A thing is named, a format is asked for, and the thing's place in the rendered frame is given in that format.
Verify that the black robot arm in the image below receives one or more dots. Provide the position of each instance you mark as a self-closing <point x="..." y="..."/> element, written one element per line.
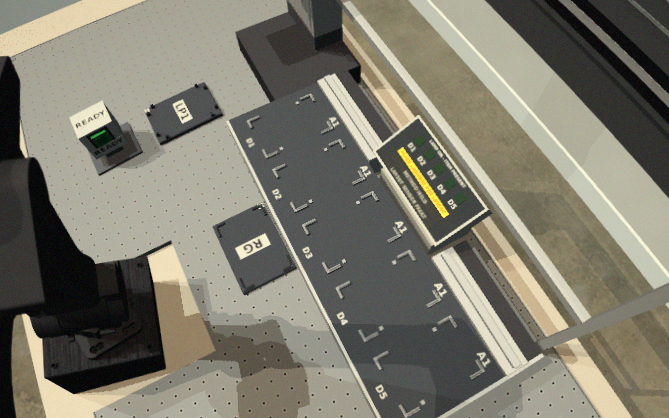
<point x="30" y="278"/>

